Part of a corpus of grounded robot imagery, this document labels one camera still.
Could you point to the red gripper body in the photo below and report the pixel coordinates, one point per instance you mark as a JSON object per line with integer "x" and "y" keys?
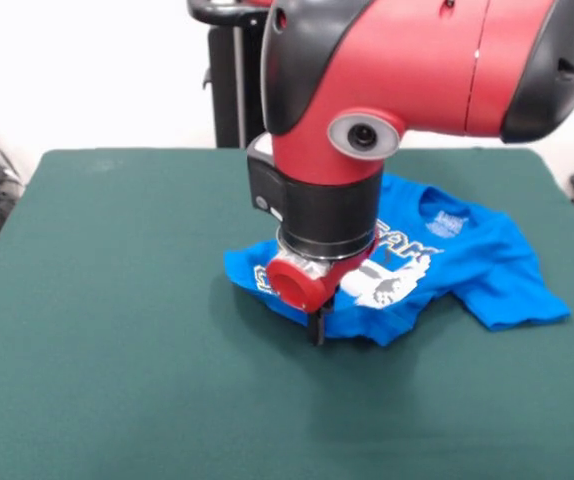
{"x": 299, "y": 287}

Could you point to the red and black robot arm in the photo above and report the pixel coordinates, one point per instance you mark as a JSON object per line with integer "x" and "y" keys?
{"x": 392, "y": 100}

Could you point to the blue game-controller print t-shirt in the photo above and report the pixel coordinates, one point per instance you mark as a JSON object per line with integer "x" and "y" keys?
{"x": 492, "y": 280}

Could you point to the dark green table cloth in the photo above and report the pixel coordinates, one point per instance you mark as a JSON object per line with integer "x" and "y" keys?
{"x": 117, "y": 350}

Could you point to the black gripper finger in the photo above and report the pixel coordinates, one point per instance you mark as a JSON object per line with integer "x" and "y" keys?
{"x": 330, "y": 302}
{"x": 318, "y": 327}

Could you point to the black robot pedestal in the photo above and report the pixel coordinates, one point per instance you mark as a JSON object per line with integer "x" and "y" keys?
{"x": 227, "y": 75}

